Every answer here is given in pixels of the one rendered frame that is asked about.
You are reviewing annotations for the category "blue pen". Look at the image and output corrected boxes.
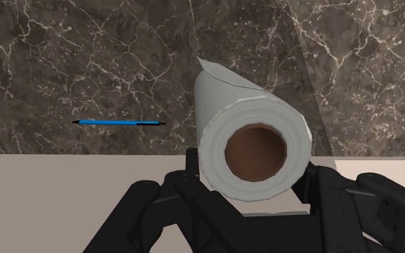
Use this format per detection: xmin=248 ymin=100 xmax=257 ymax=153
xmin=71 ymin=119 xmax=167 ymax=127

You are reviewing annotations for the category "white paper towel roll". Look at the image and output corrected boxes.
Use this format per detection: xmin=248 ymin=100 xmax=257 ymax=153
xmin=193 ymin=55 xmax=313 ymax=203

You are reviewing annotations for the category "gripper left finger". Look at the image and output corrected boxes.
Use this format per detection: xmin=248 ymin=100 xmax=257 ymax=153
xmin=83 ymin=147 xmax=277 ymax=253

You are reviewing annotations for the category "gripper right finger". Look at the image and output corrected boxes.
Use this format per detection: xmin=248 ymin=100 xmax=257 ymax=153
xmin=291 ymin=162 xmax=405 ymax=253

